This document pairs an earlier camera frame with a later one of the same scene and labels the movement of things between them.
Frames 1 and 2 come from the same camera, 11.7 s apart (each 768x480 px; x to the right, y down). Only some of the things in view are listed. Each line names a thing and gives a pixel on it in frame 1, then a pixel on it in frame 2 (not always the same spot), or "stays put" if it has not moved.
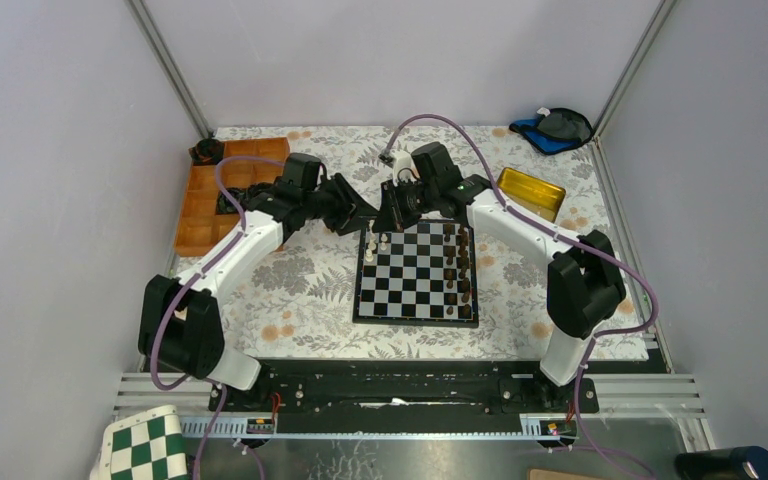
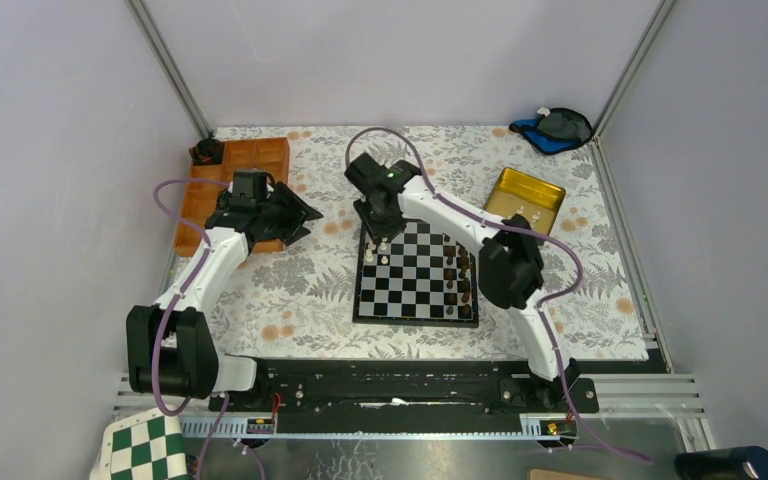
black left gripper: (348, 217) to (297, 213)
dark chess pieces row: (457, 275) stays put
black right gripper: (392, 217) to (377, 232)
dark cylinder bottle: (740, 463) stays put
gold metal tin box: (530, 193) stays put
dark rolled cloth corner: (208, 151) stays put
